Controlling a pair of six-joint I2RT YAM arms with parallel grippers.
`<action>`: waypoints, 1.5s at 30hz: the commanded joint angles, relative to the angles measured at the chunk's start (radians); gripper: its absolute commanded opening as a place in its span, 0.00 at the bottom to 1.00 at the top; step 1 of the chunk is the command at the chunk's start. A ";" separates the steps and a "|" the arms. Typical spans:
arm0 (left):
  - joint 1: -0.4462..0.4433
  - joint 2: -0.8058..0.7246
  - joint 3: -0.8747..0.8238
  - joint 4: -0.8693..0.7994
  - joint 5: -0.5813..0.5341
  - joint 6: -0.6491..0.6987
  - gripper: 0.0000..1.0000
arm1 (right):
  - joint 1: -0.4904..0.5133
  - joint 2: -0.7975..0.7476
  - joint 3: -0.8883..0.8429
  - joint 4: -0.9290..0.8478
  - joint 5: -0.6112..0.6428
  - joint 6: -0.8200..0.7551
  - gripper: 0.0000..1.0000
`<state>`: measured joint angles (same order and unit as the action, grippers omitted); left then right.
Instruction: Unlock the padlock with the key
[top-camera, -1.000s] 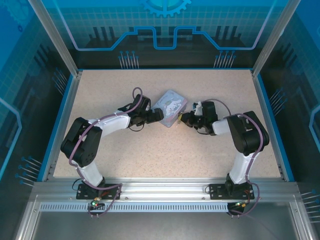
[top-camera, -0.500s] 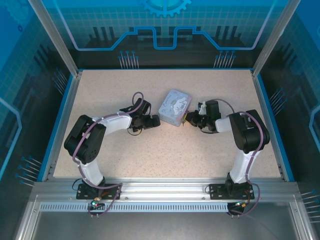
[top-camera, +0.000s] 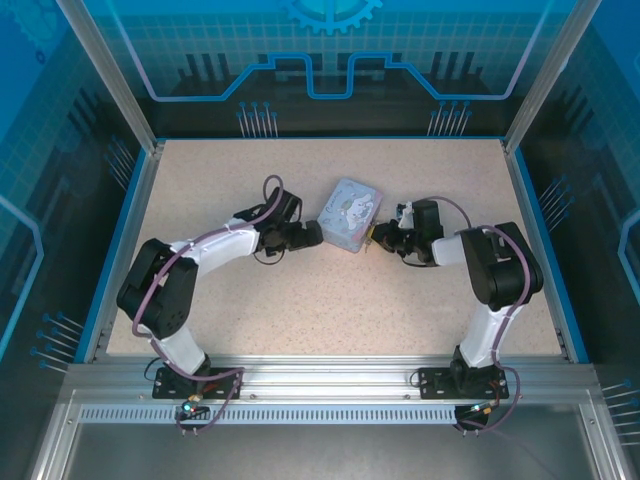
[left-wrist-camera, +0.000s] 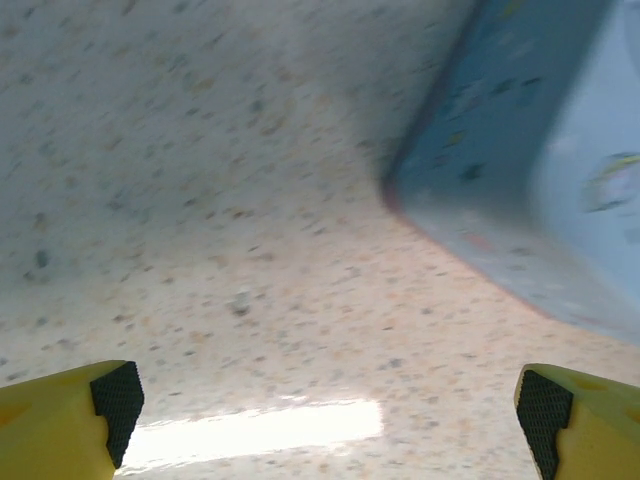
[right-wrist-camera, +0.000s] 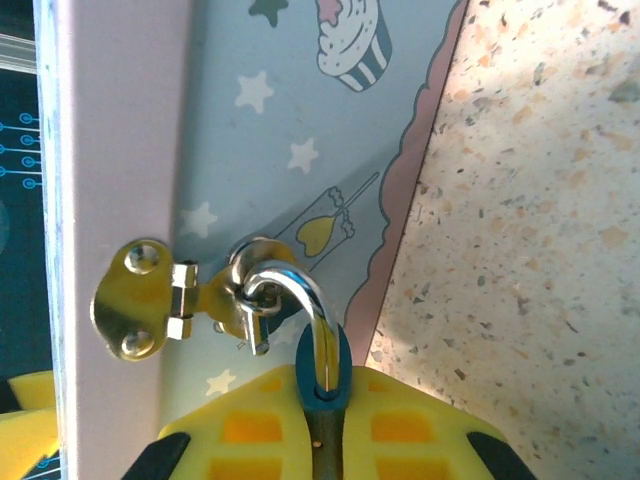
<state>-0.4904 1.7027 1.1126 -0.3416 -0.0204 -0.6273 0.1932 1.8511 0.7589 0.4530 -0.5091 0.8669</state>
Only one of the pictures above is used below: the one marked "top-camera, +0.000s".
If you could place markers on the pastel cartoon tin box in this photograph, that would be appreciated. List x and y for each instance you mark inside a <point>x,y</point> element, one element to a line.
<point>350,210</point>

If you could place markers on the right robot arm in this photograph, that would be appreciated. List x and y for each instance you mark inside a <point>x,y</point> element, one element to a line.
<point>500,270</point>

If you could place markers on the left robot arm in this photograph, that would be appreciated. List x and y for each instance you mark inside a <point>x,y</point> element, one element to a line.
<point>220,247</point>

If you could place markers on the blue printed backdrop panel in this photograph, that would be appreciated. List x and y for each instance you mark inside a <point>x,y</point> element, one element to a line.
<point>325,45</point>

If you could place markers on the metal shelf panel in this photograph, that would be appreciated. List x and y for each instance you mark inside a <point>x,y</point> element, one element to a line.
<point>325,455</point>

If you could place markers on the aluminium mounting rail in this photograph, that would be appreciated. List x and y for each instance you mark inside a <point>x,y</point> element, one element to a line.
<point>325,375</point>

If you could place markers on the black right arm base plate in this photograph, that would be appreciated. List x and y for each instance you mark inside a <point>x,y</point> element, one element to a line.
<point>435,385</point>

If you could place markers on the aluminium frame post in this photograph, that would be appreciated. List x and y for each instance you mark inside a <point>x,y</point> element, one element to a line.
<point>545,80</point>
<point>110,75</point>

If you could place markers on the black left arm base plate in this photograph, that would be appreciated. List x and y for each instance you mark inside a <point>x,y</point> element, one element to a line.
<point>170,385</point>

